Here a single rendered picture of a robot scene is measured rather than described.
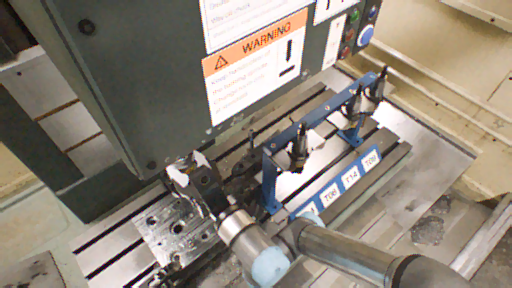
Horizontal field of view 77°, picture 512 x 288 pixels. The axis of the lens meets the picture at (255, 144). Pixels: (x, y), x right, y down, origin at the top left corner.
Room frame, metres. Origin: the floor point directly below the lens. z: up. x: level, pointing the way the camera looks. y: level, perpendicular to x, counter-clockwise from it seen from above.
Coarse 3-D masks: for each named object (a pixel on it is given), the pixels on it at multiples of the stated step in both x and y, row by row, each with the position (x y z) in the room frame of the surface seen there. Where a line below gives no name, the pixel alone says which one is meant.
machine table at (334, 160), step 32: (320, 96) 1.05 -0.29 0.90; (256, 128) 0.86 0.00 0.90; (320, 128) 0.86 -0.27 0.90; (384, 128) 0.86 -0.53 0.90; (224, 160) 0.70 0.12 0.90; (320, 160) 0.70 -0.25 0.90; (352, 160) 0.70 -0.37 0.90; (384, 160) 0.70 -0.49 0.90; (160, 192) 0.57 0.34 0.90; (288, 192) 0.56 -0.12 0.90; (352, 192) 0.56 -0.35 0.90; (96, 224) 0.45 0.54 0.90; (128, 224) 0.45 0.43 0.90; (96, 256) 0.34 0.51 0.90; (128, 256) 0.34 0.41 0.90
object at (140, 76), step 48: (48, 0) 0.21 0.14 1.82; (96, 0) 0.22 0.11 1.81; (144, 0) 0.25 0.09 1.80; (192, 0) 0.27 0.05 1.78; (48, 48) 0.33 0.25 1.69; (96, 48) 0.21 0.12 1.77; (144, 48) 0.24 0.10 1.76; (192, 48) 0.27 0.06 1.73; (96, 96) 0.21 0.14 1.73; (144, 96) 0.23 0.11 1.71; (192, 96) 0.26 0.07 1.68; (144, 144) 0.22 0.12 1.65; (192, 144) 0.25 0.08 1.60
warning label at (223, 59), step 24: (288, 24) 0.35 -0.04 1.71; (240, 48) 0.30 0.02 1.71; (264, 48) 0.33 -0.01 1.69; (288, 48) 0.35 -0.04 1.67; (216, 72) 0.28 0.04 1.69; (240, 72) 0.30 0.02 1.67; (264, 72) 0.33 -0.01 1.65; (288, 72) 0.36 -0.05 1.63; (216, 96) 0.28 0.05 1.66; (240, 96) 0.30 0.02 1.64; (216, 120) 0.28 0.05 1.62
